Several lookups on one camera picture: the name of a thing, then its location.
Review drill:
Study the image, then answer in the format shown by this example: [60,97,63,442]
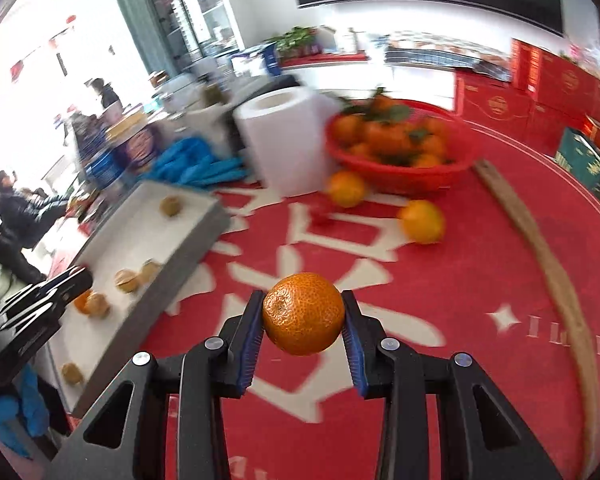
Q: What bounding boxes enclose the small orange with stem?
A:
[72,289,92,316]

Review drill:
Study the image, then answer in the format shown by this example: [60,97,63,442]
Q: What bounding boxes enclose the brown walnut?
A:
[114,269,140,294]

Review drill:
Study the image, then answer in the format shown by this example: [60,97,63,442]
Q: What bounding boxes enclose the pale walnut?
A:
[137,259,162,284]

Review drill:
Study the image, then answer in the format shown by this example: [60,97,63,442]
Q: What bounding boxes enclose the walnut inside tray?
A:
[84,292,110,318]

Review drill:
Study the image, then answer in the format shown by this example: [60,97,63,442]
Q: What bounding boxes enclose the walnut beside tray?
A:
[60,362,84,386]

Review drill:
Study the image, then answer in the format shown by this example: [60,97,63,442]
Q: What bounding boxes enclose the seated person in dark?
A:
[0,170,69,285]

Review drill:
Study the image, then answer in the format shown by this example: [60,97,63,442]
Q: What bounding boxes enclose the grey white tray box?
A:
[48,181,230,417]

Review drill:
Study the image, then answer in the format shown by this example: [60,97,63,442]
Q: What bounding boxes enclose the red round table mat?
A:
[139,130,600,479]

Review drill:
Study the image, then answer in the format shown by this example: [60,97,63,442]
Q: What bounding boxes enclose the brown kiwi upper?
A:
[159,195,183,217]

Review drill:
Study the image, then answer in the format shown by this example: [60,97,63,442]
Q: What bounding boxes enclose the red cherry tomato far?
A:
[309,206,332,228]

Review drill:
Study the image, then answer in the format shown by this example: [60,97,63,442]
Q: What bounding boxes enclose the purple instant noodle cup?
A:
[111,124,162,176]

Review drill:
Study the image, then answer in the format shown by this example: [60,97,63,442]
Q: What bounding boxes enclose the blue rubber gloves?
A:
[143,136,249,190]

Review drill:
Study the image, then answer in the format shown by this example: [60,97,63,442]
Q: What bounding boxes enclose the standing man in black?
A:
[88,78,121,110]

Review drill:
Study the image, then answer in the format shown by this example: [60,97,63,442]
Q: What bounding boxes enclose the long wooden back scratcher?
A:
[474,159,600,479]

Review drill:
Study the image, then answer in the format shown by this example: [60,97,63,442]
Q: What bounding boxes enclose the red plastic fruit basket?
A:
[325,96,479,195]

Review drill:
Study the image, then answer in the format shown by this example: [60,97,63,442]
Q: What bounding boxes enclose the white paper towel roll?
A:
[233,87,342,197]

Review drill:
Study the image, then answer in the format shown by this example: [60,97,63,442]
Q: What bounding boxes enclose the red gift boxes stack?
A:
[454,39,600,156]

